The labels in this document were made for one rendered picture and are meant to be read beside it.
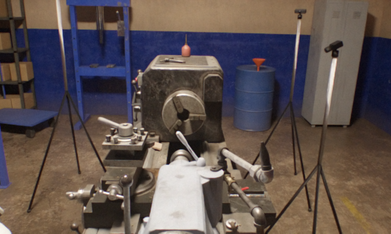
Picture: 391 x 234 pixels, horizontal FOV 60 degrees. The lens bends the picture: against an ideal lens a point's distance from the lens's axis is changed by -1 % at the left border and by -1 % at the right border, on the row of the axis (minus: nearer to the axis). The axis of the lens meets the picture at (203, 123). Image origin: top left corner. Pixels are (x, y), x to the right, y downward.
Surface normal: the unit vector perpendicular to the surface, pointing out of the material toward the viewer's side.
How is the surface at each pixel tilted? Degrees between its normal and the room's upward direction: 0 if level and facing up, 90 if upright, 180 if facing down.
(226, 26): 90
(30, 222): 0
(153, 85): 90
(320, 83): 90
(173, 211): 0
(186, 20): 90
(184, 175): 0
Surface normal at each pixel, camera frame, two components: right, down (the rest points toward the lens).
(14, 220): 0.03, -0.95
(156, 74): 0.04, 0.32
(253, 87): -0.20, 0.30
